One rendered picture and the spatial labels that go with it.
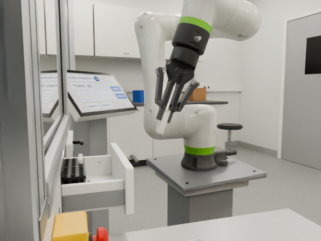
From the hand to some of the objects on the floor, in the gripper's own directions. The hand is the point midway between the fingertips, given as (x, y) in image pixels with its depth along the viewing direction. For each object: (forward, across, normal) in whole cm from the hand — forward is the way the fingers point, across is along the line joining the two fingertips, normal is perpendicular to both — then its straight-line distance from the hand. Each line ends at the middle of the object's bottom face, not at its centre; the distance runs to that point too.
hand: (162, 121), depth 76 cm
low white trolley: (+93, +39, -41) cm, 109 cm away
